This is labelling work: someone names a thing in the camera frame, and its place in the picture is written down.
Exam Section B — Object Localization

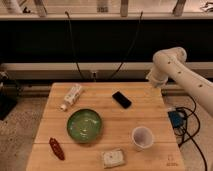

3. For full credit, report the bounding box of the blue box on floor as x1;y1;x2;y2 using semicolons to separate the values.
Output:
168;111;185;128

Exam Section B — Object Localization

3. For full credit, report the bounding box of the white plastic cup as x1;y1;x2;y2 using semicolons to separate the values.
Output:
131;126;154;151

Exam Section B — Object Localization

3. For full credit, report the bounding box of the right black hanging cable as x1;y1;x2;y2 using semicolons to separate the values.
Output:
108;11;144;81

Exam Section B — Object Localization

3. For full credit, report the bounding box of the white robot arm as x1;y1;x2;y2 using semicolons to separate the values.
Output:
146;47;213;117

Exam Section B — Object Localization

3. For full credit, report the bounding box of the green bowl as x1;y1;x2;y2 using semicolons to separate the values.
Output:
67;109;103;143

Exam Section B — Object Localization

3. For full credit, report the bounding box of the black eraser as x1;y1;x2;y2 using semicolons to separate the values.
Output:
112;92;132;109

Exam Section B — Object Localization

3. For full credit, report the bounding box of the white tube bottle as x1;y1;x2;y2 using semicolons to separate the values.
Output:
60;84;83;111

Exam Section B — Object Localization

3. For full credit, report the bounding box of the black hanging cable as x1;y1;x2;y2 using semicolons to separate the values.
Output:
64;10;86;80
108;11;144;81

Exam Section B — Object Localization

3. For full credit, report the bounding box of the wall outlet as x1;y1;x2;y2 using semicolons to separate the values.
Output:
91;70;98;82

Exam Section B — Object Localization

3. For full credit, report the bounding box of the black equipment at left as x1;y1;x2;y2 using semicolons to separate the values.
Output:
0;71;21;120

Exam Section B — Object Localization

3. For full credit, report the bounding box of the left black hanging cable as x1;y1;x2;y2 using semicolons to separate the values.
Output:
64;10;86;80

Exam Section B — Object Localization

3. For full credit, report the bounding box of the red-brown chili pepper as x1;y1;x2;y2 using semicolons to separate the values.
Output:
49;138;65;160

